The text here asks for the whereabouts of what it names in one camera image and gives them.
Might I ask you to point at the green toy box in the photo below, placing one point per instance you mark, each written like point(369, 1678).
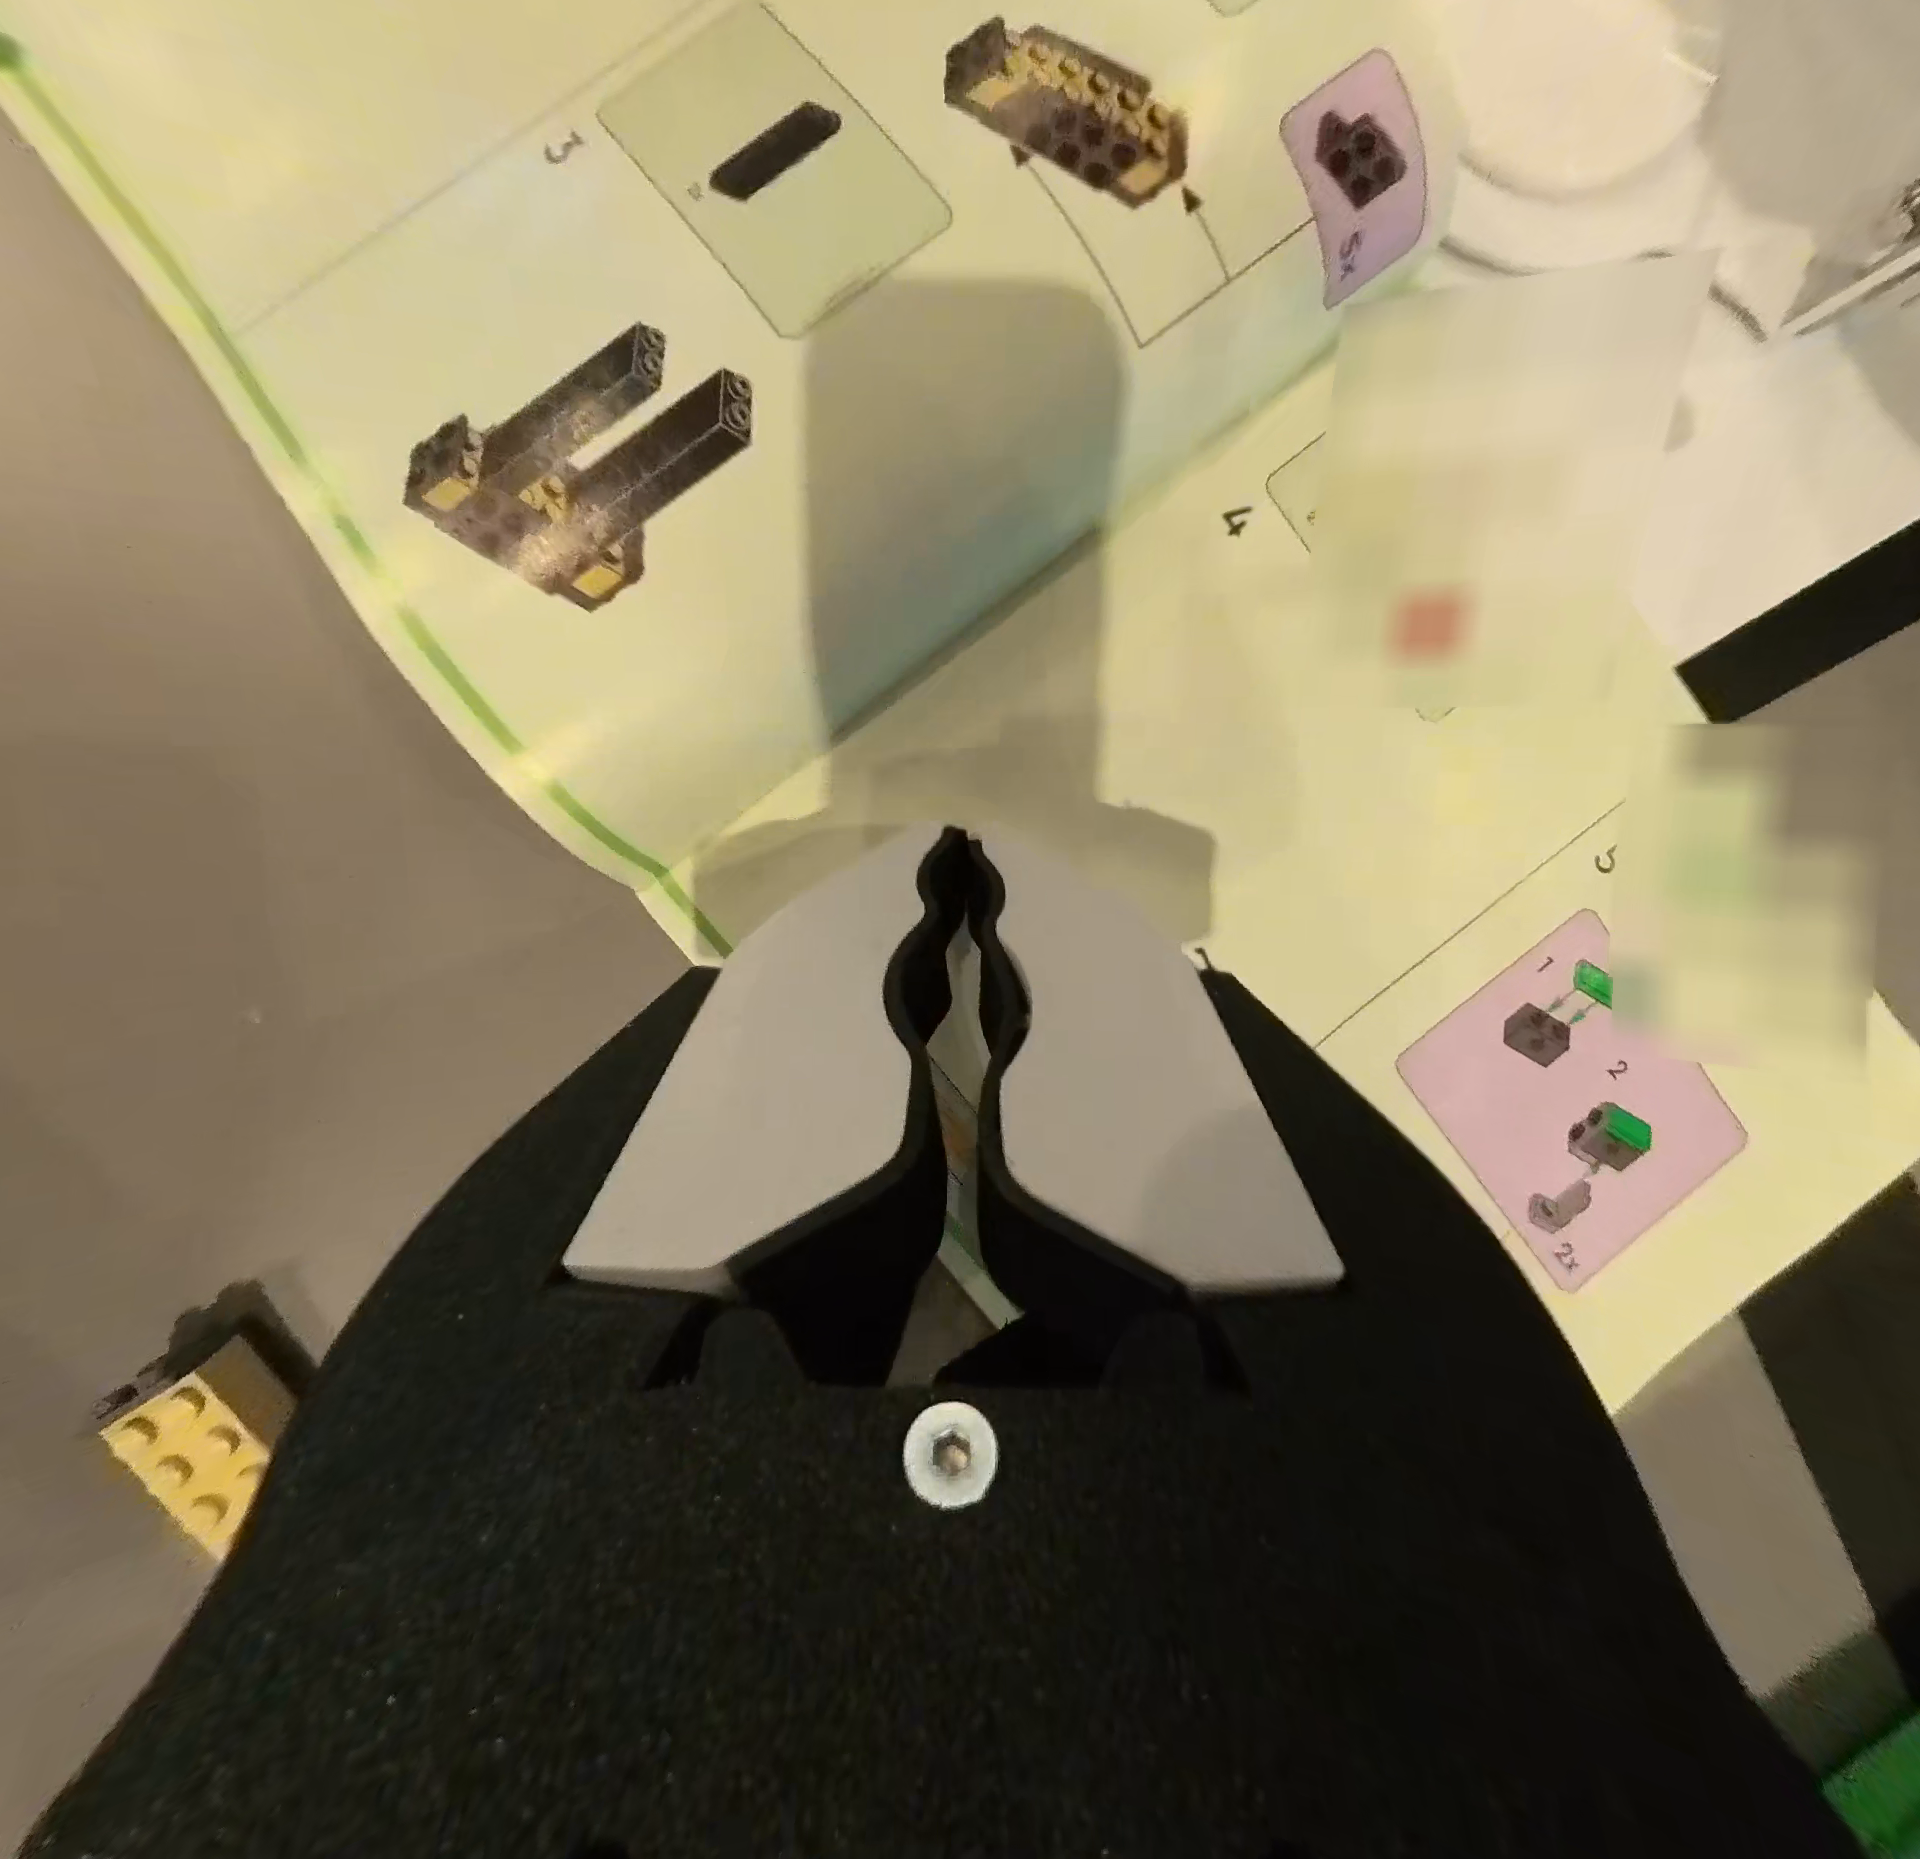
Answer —
point(1884, 1806)

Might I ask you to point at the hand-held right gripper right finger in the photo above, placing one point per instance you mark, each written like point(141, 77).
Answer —
point(1172, 1125)

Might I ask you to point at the pale green instruction booklet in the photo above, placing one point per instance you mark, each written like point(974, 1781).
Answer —
point(451, 208)

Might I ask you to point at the grey desk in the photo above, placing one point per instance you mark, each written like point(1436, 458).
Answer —
point(227, 839)

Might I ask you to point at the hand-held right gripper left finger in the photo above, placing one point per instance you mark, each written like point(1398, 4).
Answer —
point(751, 1110)

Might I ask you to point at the tan long brick assembly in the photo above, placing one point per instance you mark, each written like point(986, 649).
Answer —
point(181, 1454)

